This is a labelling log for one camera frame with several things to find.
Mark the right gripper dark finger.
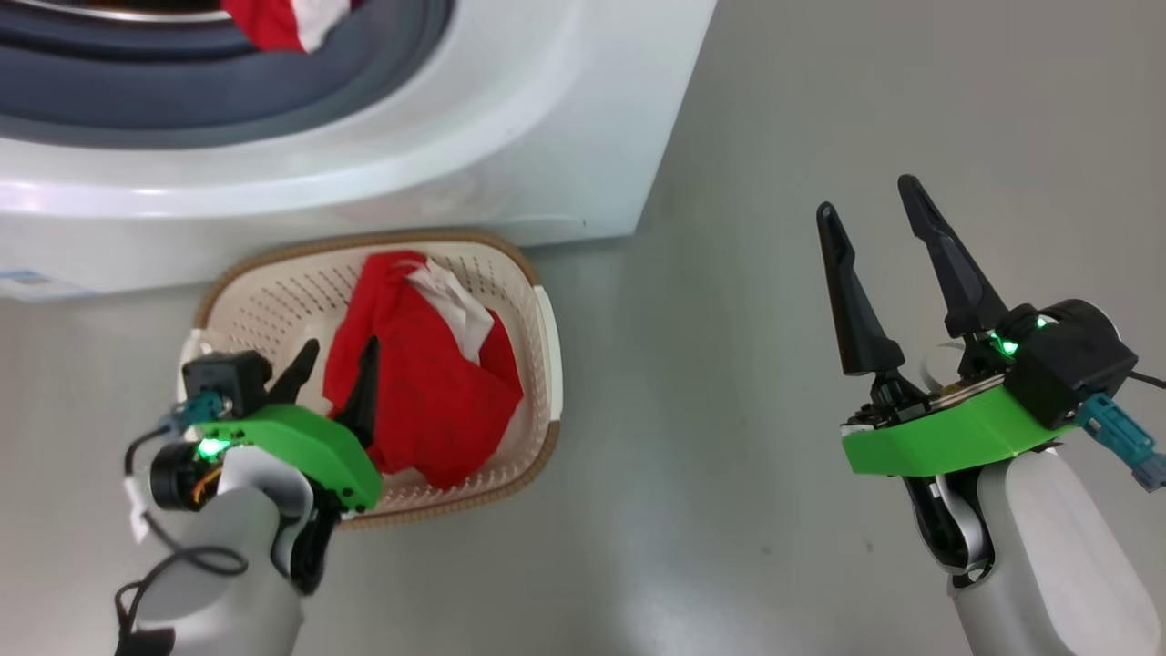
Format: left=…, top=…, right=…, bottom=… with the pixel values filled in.
left=896, top=174, right=1010, bottom=376
left=815, top=201, right=923, bottom=413

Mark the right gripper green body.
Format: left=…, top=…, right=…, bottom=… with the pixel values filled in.
left=840, top=378, right=1081, bottom=478

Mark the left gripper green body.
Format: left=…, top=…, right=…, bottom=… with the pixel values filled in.
left=195, top=404, right=383, bottom=511

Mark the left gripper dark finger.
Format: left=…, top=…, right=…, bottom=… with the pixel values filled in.
left=332, top=336, right=382, bottom=448
left=264, top=339, right=322, bottom=407

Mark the red garment white trim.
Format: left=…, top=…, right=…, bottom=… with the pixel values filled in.
left=322, top=251, right=526, bottom=491

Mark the red white striped garment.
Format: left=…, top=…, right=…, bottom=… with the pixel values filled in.
left=220, top=0, right=353, bottom=54

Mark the cream perforated laundry basket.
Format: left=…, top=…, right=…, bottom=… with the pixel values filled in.
left=179, top=229, right=564, bottom=530

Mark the white front-load washing machine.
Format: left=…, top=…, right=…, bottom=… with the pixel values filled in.
left=0, top=0, right=721, bottom=298

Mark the grey rubber door gasket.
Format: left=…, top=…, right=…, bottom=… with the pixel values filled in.
left=0, top=0, right=455, bottom=150

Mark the blue energy label sticker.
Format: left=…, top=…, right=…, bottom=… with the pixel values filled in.
left=0, top=269, right=94, bottom=302

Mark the steel perforated washer drum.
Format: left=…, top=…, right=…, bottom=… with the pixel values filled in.
left=0, top=0, right=230, bottom=25

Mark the left teal plug black cable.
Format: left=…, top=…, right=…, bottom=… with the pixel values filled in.
left=113, top=389, right=250, bottom=656

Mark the teal plug black cable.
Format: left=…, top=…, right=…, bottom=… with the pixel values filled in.
left=1075, top=368, right=1166, bottom=494
left=113, top=389, right=250, bottom=656

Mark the right teal plug black cable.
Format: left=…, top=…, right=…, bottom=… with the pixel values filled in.
left=1075, top=368, right=1166, bottom=494

